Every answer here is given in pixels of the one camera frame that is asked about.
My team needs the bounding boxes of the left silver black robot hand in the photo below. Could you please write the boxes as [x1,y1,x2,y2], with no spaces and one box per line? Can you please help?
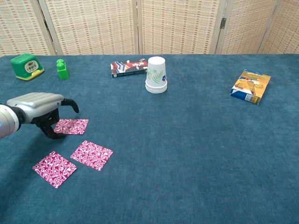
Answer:
[6,92,79,140]

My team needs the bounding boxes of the green box with yellow base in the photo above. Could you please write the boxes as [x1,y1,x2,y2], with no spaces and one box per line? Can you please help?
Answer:
[10,53,45,81]

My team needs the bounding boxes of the green toy building block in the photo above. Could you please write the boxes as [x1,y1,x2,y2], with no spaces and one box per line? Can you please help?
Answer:
[56,58,70,81]

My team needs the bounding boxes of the woven bamboo screen panel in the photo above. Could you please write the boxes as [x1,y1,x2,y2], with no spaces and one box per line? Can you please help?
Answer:
[0,0,57,56]
[38,0,140,56]
[258,0,299,55]
[137,0,227,55]
[214,0,280,55]

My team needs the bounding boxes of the black red white book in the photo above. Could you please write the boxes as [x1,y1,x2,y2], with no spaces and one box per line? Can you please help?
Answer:
[110,58,149,78]

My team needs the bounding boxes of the stacked white paper cups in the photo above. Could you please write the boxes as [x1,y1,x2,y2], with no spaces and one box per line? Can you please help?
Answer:
[145,56,168,94]

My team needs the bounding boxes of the blue felt table cover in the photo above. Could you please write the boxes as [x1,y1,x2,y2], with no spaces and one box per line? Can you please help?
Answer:
[0,54,299,224]

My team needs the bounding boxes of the yellow blue snack box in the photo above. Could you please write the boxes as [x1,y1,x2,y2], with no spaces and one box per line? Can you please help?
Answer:
[230,69,271,105]

